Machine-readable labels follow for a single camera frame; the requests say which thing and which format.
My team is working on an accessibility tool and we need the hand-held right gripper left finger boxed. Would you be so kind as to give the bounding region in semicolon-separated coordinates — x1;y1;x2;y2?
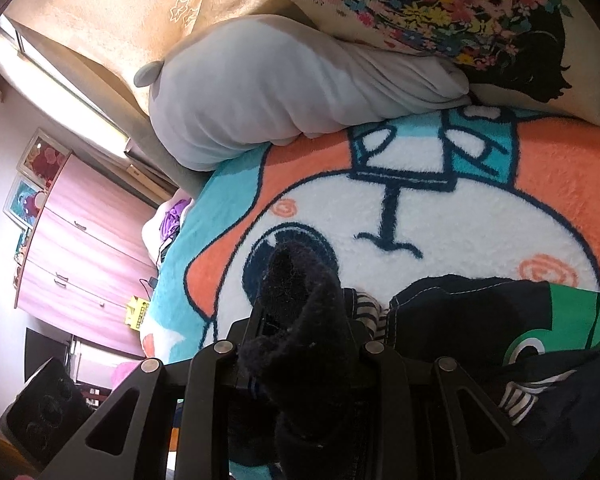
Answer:
37;304;270;480

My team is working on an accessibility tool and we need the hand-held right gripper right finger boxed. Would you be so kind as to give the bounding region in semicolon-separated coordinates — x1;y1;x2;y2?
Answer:
349;319;487;480

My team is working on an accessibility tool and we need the black monitor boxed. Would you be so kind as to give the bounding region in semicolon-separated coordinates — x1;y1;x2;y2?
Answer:
25;327;73;386

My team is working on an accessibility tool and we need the yellow box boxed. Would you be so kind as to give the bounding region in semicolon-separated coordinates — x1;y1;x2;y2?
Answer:
124;296;152;332

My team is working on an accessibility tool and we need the purple and white cloth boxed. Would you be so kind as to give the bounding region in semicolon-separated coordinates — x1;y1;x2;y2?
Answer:
141;187;197;266

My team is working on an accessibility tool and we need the turquoise cartoon print blanket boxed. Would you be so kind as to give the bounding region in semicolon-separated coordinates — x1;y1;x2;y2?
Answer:
140;105;600;480

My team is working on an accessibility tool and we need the pink wooden dresser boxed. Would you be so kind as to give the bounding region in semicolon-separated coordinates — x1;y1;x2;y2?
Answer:
12;152;181;361

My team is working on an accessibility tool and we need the grey plush pillow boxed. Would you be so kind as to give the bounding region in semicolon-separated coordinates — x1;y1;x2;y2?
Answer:
132;14;473;172

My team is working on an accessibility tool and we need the cream floral cushion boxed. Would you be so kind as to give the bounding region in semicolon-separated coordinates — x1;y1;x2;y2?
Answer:
250;0;600;128

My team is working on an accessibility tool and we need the beige embroidered curtain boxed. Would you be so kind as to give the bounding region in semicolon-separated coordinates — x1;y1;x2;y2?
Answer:
5;0;321;111

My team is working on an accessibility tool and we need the blue picture frame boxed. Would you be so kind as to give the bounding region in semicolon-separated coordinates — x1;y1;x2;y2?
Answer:
2;175;48;228

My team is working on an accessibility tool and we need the red flower picture frame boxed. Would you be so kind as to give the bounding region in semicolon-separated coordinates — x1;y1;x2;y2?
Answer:
17;127;73;183

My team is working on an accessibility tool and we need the window frame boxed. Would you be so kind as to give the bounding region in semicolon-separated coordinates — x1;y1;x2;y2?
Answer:
0;12;181;201

